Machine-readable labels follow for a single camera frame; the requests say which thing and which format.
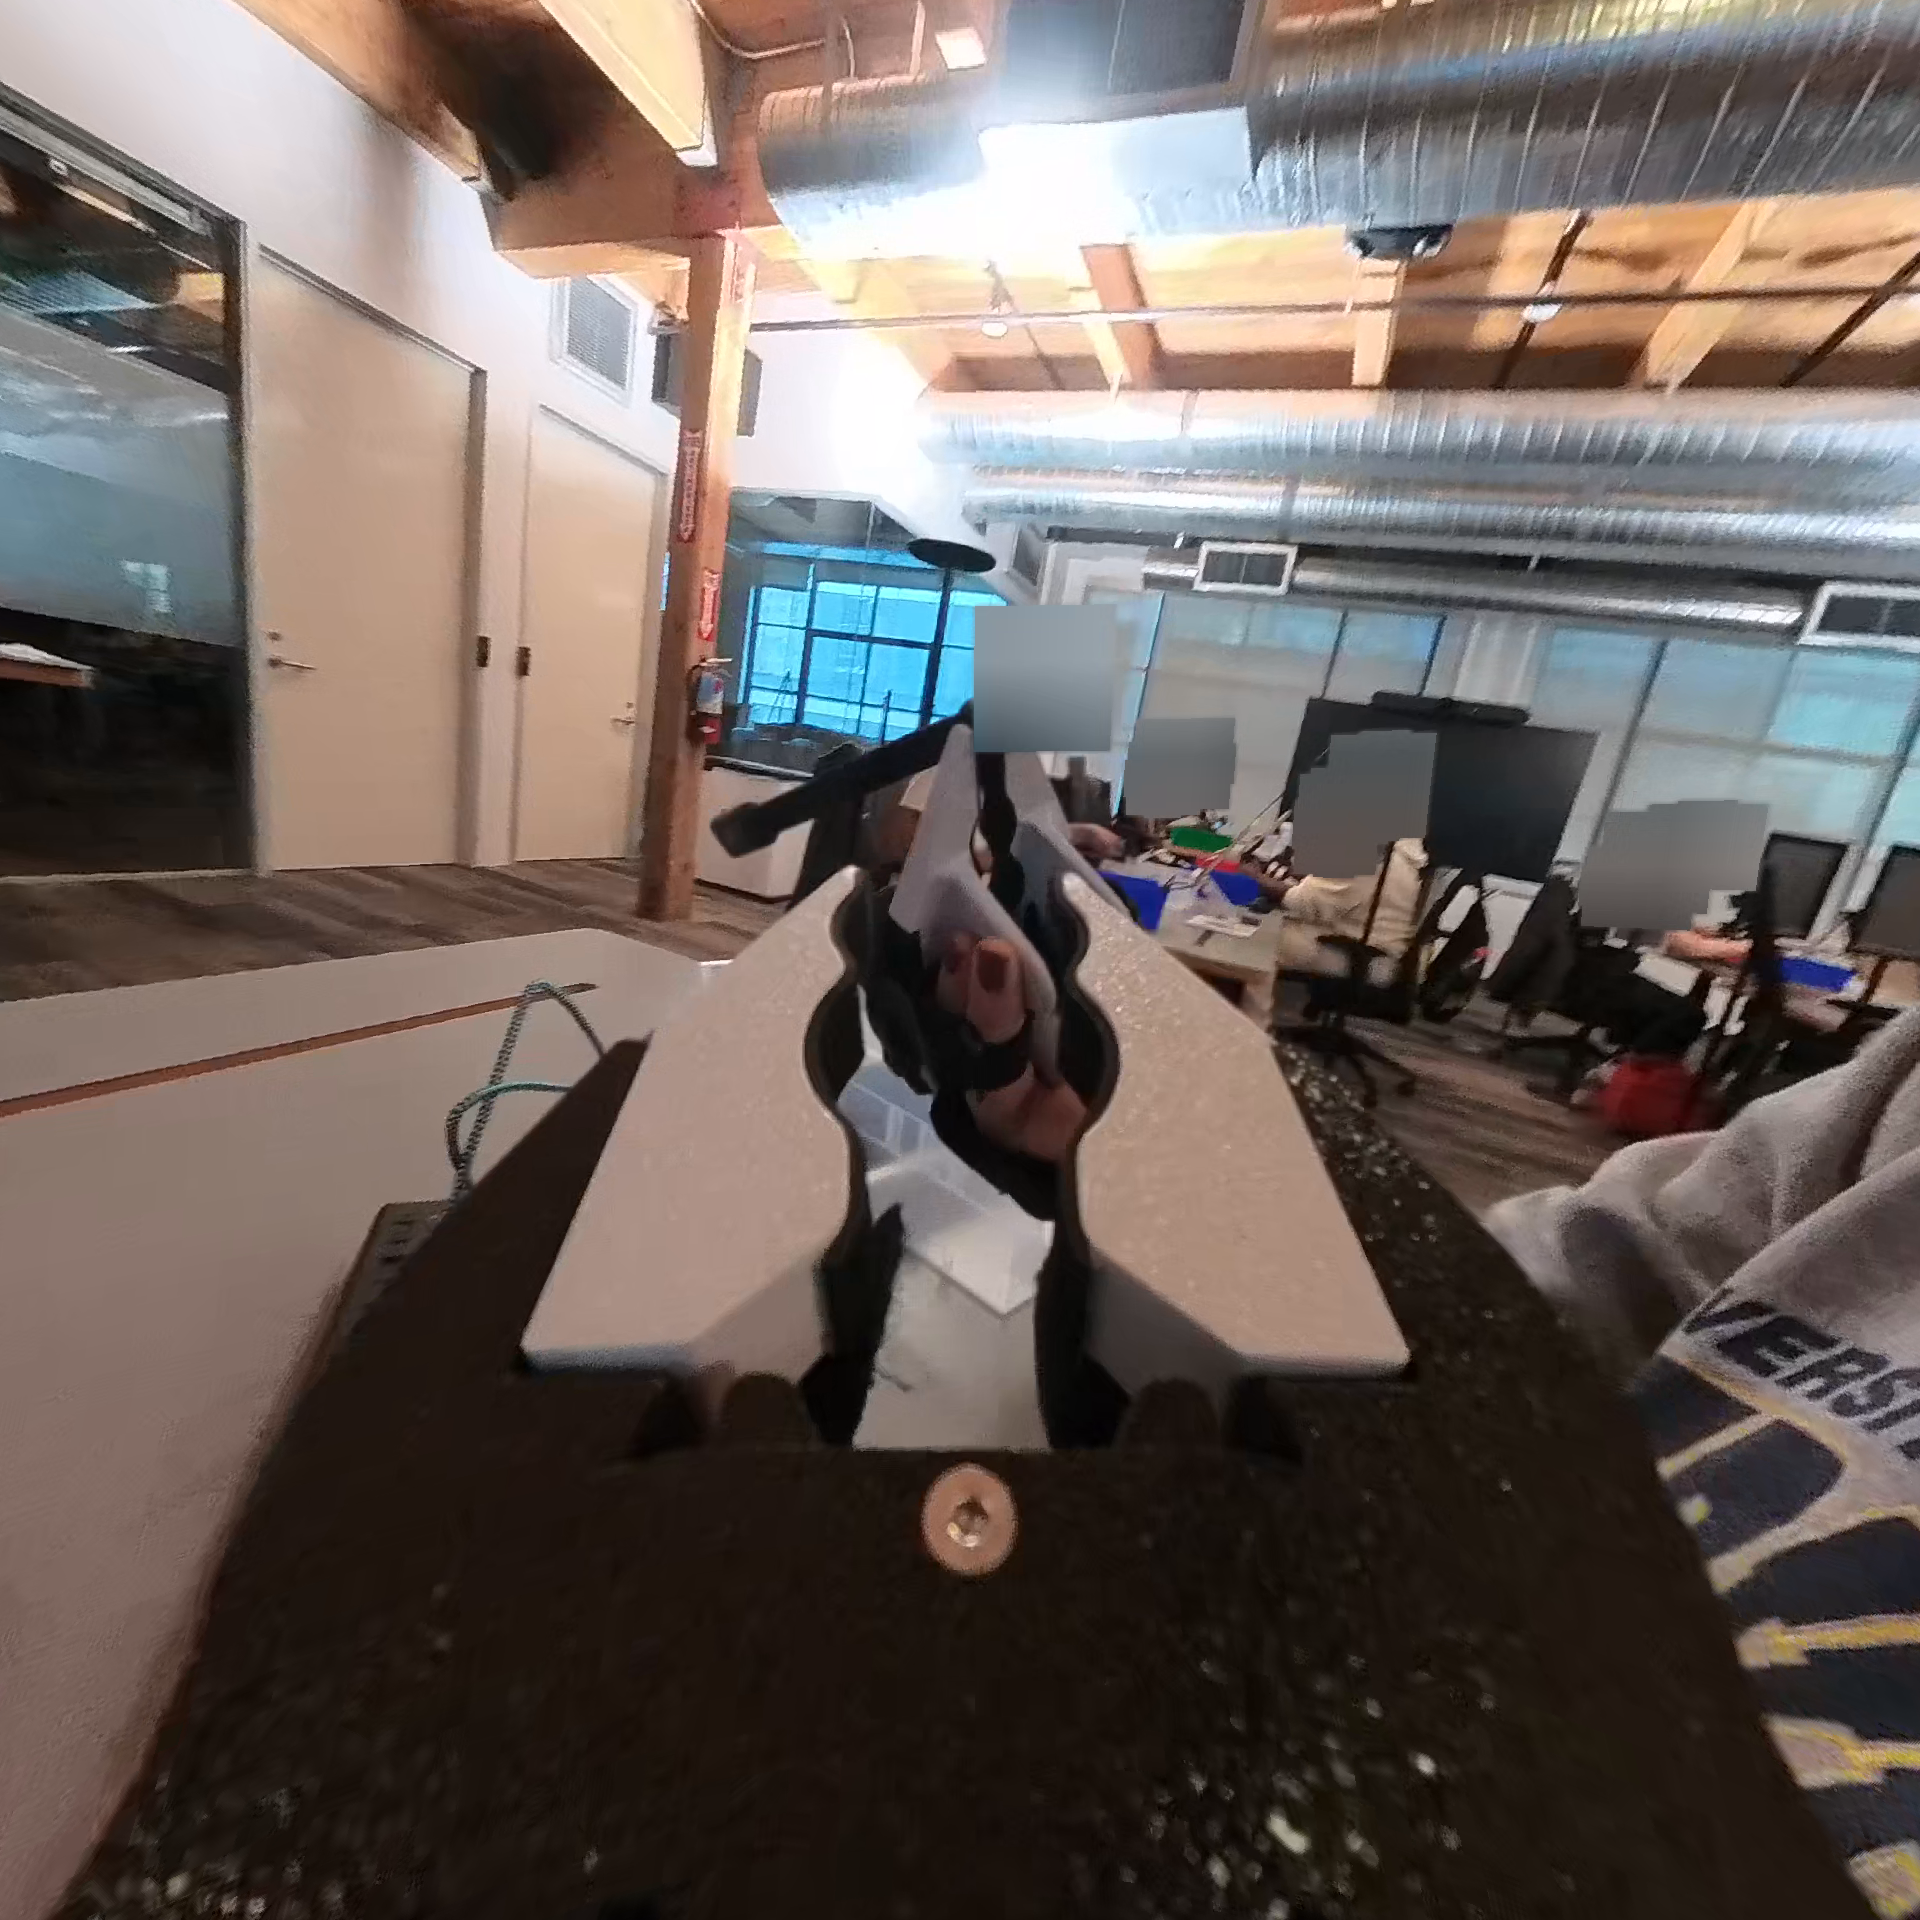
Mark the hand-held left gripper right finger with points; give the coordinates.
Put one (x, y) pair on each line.
(1230, 1202)

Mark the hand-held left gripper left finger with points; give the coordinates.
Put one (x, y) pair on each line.
(705, 1184)

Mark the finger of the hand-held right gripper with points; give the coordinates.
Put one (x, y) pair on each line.
(938, 886)
(1059, 850)

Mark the black usb hub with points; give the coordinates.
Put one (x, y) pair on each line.
(394, 1250)

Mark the person's right hand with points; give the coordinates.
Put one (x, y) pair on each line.
(1036, 1110)

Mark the clear plastic container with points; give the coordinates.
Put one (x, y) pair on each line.
(975, 1261)

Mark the black angled bar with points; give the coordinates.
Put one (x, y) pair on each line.
(826, 788)

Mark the black office chair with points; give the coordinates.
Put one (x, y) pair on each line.
(1387, 997)

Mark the red fire extinguisher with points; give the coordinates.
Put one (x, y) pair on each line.
(707, 702)

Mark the black floor lamp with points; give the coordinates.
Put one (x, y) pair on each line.
(954, 557)

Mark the white door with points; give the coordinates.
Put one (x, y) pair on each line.
(360, 599)
(586, 646)

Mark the red bag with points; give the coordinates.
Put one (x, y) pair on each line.
(1646, 1096)

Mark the large black screen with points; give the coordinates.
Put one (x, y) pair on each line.
(1515, 804)

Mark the person's grey printed sweatshirt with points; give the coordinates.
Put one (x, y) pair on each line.
(1770, 1202)

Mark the white vent grille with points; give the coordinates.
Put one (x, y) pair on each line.
(598, 332)

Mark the black computer monitor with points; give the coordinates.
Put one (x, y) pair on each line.
(1799, 886)

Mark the wooden post with red signs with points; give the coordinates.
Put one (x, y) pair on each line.
(686, 599)

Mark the long silver duct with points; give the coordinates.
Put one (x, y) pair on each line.
(1425, 437)
(1425, 518)

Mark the black wall speaker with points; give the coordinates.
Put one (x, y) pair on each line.
(747, 389)

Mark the silver ventilation duct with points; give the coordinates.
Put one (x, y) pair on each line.
(855, 158)

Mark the dark insulated duct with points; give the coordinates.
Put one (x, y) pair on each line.
(1575, 106)

